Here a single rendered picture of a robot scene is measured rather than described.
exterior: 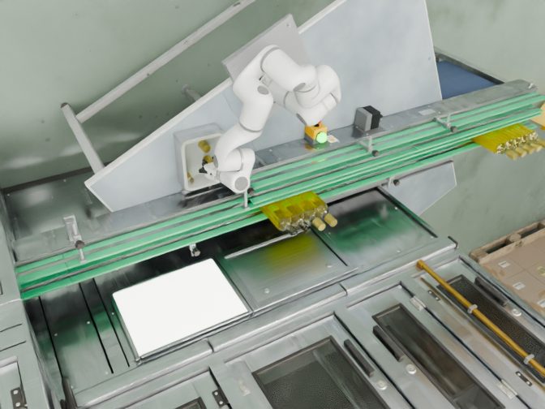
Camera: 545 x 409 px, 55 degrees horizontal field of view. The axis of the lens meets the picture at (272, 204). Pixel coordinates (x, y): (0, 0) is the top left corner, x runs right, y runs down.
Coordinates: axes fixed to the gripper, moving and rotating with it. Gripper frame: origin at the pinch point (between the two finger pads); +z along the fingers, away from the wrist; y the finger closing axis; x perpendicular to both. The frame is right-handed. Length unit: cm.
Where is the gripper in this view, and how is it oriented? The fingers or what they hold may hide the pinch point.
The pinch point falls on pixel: (210, 162)
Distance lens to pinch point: 202.9
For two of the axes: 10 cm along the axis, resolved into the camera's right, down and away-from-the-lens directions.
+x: -1.4, -9.0, -4.2
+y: 8.7, -3.1, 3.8
